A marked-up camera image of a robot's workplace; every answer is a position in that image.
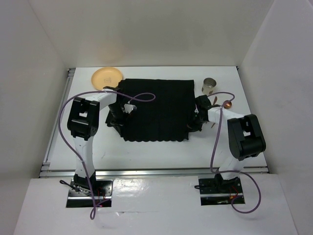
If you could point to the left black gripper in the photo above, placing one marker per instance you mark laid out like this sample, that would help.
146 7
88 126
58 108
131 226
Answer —
121 123

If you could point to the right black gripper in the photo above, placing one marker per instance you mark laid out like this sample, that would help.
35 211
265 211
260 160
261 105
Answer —
191 127

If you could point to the orange round plate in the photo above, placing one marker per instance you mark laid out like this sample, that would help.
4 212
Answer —
106 77

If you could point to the black cloth placemat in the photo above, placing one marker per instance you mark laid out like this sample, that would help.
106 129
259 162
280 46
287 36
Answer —
164 108

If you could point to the copper spoon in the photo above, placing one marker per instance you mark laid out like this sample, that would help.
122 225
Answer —
227 105

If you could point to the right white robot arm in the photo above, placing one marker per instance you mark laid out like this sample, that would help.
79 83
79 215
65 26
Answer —
245 139

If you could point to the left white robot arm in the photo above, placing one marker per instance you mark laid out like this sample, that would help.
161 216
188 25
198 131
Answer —
83 124

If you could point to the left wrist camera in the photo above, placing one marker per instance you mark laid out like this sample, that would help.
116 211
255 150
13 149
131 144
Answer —
128 108

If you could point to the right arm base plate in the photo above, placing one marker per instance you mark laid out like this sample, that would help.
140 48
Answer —
211 193

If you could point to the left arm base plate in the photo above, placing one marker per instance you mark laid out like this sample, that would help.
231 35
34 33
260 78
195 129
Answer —
79 197

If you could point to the aluminium table frame rail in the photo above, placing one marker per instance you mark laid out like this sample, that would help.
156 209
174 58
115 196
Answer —
115 157

